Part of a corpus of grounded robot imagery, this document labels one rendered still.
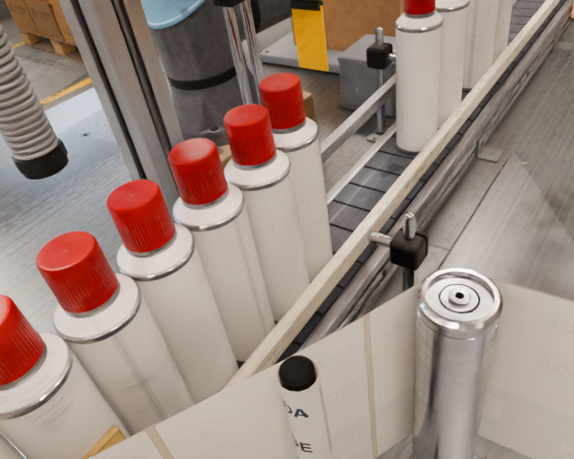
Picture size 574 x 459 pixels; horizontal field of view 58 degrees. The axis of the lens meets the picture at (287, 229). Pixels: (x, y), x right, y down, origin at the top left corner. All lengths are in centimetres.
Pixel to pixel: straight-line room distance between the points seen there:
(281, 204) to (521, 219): 29
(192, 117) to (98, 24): 34
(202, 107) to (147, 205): 45
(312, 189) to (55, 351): 24
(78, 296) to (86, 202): 53
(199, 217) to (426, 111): 37
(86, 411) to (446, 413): 20
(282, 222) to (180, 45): 38
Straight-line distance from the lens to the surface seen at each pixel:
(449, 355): 26
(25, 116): 37
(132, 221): 31
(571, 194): 64
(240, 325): 42
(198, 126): 76
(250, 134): 36
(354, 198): 61
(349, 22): 105
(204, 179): 34
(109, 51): 45
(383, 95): 65
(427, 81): 64
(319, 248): 48
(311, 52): 47
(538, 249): 56
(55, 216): 83
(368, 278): 52
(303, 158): 42
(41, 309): 68
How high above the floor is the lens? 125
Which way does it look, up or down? 40 degrees down
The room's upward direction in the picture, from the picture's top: 11 degrees counter-clockwise
